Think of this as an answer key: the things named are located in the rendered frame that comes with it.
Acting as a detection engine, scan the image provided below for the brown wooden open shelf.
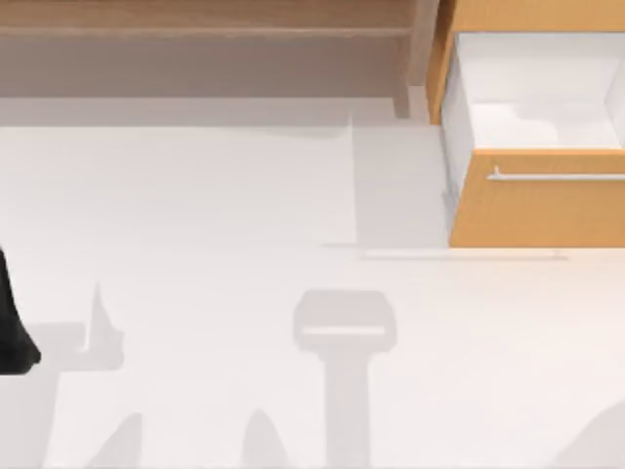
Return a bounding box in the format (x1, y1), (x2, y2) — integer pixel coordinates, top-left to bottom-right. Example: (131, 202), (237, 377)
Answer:
(0, 0), (440, 119)

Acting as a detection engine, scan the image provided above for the pale wooden drawer front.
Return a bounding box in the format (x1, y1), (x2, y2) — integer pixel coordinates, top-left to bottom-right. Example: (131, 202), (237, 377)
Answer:
(448, 149), (625, 250)

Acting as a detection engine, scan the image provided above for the pale wooden cupboard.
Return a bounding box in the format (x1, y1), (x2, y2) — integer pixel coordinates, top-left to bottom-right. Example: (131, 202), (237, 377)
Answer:
(425, 0), (625, 126)

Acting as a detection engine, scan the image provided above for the pulled-out white drawer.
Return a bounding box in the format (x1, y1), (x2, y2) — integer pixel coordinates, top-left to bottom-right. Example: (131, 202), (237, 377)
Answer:
(440, 31), (625, 245)

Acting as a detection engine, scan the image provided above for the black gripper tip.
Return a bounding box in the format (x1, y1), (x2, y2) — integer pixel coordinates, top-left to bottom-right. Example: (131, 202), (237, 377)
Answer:
(0, 248), (42, 377)

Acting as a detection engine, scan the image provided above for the long metal drawer handle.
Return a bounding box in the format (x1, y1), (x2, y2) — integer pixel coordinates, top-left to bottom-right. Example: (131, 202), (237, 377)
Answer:
(486, 165), (625, 183)

